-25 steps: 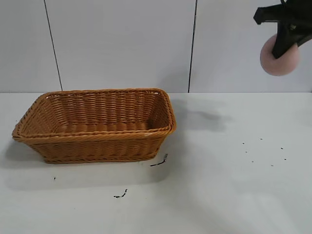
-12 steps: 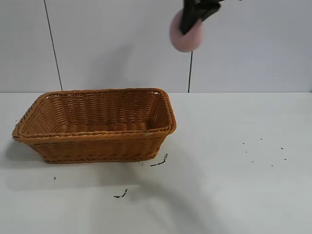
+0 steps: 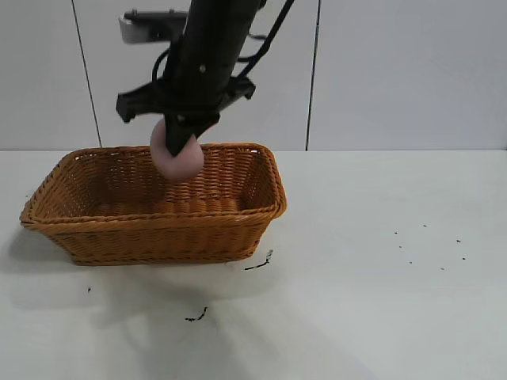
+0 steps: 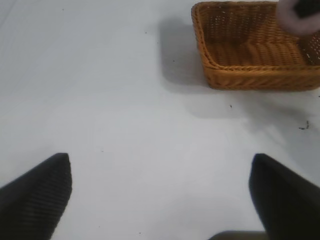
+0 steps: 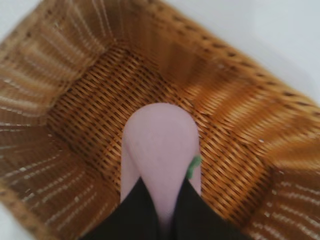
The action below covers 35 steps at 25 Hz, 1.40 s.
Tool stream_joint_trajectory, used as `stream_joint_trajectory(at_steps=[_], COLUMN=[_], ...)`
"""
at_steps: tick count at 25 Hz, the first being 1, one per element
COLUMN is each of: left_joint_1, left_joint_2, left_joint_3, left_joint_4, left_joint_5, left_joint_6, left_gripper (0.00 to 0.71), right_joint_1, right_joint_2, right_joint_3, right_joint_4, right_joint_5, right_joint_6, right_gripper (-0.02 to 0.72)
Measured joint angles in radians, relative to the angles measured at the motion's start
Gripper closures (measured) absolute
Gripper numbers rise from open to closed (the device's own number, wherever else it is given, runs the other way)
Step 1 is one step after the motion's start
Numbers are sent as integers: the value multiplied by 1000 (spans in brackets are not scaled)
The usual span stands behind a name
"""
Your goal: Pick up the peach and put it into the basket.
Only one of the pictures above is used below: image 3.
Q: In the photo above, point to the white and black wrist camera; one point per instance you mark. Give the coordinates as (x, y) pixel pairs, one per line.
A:
(146, 25)

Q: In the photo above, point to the pink peach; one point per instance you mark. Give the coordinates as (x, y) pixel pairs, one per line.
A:
(186, 162)

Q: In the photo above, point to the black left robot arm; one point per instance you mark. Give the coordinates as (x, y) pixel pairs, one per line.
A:
(214, 47)

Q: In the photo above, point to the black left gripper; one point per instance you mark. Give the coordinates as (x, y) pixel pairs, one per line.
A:
(150, 99)

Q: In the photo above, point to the brown woven wicker basket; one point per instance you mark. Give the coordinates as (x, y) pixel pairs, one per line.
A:
(158, 221)

